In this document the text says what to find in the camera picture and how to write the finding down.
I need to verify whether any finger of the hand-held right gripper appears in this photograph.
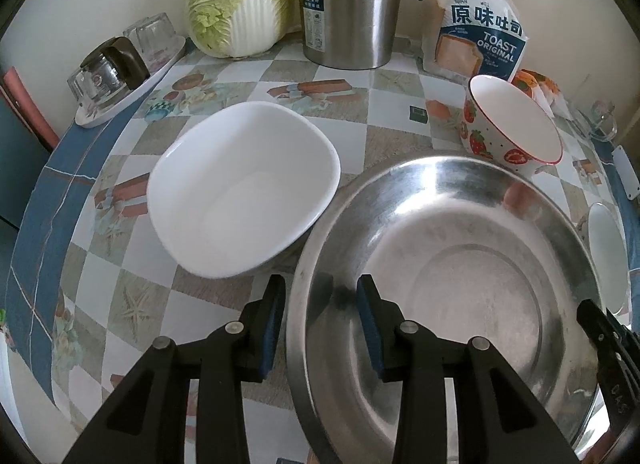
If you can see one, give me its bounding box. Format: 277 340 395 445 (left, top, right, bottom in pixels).
576 299 640 425

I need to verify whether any white oval tray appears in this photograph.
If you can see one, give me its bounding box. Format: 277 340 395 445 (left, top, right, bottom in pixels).
75 36 187 129

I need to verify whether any red chair back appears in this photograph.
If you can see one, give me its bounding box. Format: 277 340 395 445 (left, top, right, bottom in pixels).
0 66 61 152

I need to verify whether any small white plate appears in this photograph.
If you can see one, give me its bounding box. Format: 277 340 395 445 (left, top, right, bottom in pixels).
587 203 629 315

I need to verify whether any toast bread bag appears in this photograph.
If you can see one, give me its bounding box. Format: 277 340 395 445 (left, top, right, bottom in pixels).
422 0 530 82

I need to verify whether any clear drinking glass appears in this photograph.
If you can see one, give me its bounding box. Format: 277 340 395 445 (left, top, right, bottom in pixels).
124 14 178 57
67 68 106 104

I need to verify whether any stainless steel thermos jug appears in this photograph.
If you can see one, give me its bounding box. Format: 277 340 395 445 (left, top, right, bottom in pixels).
297 0 436 69

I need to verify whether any strawberry print bowl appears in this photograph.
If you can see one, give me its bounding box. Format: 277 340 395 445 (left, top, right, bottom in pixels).
460 74 563 179

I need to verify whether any glass mug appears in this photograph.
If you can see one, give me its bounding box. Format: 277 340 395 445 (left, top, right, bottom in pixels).
590 101 619 143

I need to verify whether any clear orange snack packet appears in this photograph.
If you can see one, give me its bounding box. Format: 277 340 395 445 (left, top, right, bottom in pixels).
535 76 557 109

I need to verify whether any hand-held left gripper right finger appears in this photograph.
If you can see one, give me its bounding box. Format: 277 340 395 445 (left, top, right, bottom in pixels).
356 274 581 464

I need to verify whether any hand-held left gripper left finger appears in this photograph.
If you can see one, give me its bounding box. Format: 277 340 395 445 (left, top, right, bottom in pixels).
62 274 287 464

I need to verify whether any stainless steel basin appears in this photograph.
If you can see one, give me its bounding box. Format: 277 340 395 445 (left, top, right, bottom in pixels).
286 156 623 464

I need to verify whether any white square bowl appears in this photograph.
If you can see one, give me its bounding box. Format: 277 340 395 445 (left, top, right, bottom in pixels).
146 101 342 279

